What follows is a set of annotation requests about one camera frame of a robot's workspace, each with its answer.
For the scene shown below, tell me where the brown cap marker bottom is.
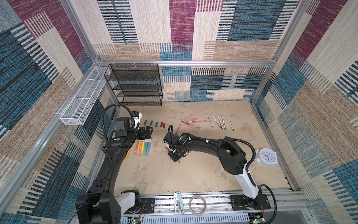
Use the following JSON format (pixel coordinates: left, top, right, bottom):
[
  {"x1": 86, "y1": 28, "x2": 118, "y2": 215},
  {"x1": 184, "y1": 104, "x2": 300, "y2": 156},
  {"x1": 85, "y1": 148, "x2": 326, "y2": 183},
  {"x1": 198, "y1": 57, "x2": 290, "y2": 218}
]
[{"x1": 212, "y1": 115, "x2": 222, "y2": 128}]

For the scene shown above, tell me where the brown cap white marker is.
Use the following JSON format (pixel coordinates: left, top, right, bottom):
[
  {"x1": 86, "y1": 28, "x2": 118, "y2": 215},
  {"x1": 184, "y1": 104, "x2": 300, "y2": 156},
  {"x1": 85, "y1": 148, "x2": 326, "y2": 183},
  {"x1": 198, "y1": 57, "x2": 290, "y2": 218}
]
[{"x1": 206, "y1": 114, "x2": 213, "y2": 128}]

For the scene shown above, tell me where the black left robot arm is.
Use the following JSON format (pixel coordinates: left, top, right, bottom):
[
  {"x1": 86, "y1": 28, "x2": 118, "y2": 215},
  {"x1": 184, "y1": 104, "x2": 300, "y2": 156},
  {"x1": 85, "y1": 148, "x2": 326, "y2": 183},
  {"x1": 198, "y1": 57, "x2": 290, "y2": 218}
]
[{"x1": 75, "y1": 103, "x2": 153, "y2": 224}]

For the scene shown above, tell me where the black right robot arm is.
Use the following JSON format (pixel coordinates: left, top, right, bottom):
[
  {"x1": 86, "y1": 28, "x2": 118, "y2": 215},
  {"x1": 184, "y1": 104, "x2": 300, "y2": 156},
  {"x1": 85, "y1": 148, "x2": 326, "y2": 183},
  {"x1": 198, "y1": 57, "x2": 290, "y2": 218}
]
[{"x1": 164, "y1": 125, "x2": 277, "y2": 211}]

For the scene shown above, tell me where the highlighter set clear case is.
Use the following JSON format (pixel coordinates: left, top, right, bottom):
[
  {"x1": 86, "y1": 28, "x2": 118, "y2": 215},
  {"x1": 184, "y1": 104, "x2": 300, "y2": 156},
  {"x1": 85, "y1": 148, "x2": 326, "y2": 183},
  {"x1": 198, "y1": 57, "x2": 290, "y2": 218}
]
[{"x1": 135, "y1": 139, "x2": 152, "y2": 156}]

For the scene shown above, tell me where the white alarm clock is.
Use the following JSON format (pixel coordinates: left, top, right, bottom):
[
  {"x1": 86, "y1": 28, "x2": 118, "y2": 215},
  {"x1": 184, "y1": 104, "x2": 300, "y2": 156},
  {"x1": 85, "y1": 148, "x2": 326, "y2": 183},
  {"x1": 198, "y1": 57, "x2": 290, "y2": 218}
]
[{"x1": 255, "y1": 148, "x2": 278, "y2": 167}]

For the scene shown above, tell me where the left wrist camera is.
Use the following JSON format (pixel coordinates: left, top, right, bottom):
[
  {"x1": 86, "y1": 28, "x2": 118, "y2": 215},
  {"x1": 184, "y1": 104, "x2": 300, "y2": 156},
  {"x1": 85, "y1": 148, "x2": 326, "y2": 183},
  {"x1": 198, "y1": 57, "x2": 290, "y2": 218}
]
[{"x1": 132, "y1": 111, "x2": 142, "y2": 130}]

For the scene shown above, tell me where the black wire mesh shelf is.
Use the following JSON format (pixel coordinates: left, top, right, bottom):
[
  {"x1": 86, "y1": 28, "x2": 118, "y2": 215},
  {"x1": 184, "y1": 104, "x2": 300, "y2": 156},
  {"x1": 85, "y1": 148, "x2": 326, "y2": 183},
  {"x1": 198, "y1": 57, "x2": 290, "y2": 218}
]
[{"x1": 104, "y1": 63, "x2": 163, "y2": 106}]

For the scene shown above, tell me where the aluminium rail bracket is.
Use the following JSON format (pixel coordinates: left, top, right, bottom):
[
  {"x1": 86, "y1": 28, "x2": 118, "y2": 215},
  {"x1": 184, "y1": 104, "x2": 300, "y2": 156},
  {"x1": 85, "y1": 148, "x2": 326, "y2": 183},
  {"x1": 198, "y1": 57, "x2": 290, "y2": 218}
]
[{"x1": 173, "y1": 192, "x2": 185, "y2": 214}]

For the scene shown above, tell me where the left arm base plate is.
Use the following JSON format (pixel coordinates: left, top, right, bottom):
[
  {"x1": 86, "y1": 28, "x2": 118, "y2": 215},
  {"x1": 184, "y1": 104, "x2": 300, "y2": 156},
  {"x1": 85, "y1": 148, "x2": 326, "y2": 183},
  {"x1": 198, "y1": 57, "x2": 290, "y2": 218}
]
[{"x1": 135, "y1": 197, "x2": 155, "y2": 214}]

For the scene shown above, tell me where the white wire mesh basket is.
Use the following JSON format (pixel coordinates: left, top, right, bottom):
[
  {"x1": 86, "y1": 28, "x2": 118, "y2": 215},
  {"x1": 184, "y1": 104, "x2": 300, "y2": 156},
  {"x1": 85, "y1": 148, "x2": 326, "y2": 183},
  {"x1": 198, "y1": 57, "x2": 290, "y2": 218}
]
[{"x1": 60, "y1": 66, "x2": 107, "y2": 126}]

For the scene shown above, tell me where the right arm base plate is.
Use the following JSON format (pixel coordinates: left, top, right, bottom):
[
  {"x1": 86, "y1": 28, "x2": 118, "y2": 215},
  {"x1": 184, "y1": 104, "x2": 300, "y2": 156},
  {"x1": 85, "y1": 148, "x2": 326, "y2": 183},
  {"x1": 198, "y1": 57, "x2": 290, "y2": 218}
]
[{"x1": 227, "y1": 194, "x2": 271, "y2": 211}]

